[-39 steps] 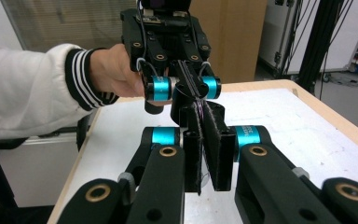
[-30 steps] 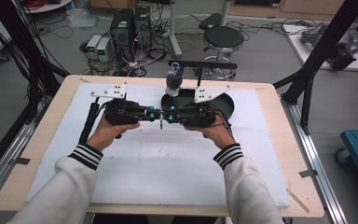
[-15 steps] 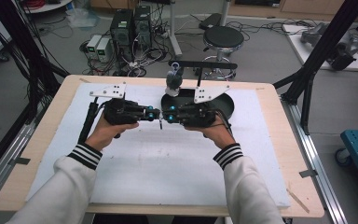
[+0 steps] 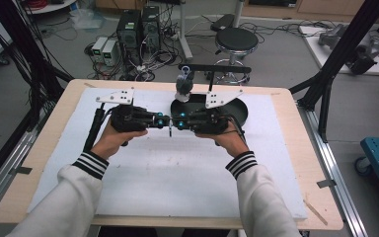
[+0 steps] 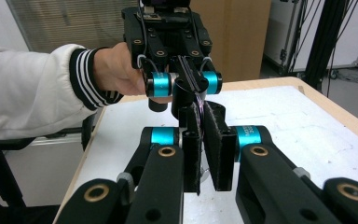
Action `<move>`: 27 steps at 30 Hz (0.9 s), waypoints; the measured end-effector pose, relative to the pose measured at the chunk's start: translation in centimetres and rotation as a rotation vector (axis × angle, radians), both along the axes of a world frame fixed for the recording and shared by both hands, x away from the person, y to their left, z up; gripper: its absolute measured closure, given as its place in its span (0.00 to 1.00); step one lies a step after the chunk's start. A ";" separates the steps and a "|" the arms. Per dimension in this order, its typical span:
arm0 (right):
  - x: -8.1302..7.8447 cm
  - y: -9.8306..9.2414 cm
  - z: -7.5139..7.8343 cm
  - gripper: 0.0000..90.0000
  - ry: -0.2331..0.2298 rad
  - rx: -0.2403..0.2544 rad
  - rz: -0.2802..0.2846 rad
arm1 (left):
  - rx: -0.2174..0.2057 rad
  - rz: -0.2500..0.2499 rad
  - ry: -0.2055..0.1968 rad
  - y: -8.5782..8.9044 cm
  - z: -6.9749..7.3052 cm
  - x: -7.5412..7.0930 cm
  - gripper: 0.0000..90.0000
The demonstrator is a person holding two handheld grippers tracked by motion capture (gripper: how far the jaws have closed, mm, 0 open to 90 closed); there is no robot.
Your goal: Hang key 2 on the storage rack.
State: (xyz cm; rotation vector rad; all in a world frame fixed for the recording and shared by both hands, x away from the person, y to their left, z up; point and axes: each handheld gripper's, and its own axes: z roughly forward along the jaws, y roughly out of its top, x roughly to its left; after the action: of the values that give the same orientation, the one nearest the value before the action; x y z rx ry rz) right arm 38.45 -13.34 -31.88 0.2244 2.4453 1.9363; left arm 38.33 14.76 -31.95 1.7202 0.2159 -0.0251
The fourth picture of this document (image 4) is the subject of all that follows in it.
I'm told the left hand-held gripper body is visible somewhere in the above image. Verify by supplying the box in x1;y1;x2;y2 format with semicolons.
95;86;155;133

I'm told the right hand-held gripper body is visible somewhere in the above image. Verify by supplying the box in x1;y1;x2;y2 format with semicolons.
191;88;245;135

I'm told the black and pink plush keychain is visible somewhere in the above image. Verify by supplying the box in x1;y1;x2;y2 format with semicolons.
174;65;195;104

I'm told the person's right hand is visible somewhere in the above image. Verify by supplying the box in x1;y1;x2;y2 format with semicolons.
195;121;251;159

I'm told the person's left hand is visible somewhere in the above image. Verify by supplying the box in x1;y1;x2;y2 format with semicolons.
90;119;149;161

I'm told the white foam mat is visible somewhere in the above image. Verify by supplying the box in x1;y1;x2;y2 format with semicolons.
28;87;309;221

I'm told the white power supply unit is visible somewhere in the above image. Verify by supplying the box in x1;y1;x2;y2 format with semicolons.
102;39;119;67
91;37;109;62

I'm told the white desk leg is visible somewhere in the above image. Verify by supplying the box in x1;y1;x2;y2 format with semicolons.
177;0;194;62

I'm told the large black computer tower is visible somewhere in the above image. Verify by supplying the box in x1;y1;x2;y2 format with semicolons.
115;9;143;65

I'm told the black round stool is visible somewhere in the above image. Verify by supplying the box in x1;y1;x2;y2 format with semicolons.
214;27;260;85

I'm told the small black computer tower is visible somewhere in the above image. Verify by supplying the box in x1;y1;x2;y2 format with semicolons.
141;5;162;54

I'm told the black foot pedal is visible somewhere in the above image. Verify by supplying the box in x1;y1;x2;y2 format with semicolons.
209;13;237;33

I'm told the clear plastic bag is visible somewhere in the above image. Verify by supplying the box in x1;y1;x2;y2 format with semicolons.
70;8;107;32

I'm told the grey tape strip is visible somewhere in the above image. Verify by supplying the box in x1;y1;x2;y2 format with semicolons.
8;166;34;176
316;179;338;190

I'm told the white round table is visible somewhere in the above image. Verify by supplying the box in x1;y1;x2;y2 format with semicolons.
22;0;77;15

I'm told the thin wooden stick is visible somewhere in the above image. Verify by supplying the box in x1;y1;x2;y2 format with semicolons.
302;198;329;227

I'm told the grey robot part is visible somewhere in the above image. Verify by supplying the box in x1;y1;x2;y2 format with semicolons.
318;23;379;75

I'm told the left hand-held gripper cable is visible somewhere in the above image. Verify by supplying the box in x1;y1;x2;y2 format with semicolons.
83;102;113;153

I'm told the tangle of floor cables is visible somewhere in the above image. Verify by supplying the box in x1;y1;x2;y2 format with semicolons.
84;13;183;82

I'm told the black frame strut with cables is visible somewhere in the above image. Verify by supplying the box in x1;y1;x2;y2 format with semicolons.
0;0;74;132

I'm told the aluminium rail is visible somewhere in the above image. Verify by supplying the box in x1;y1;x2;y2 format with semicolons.
296;104;370;237
0;108;48;220

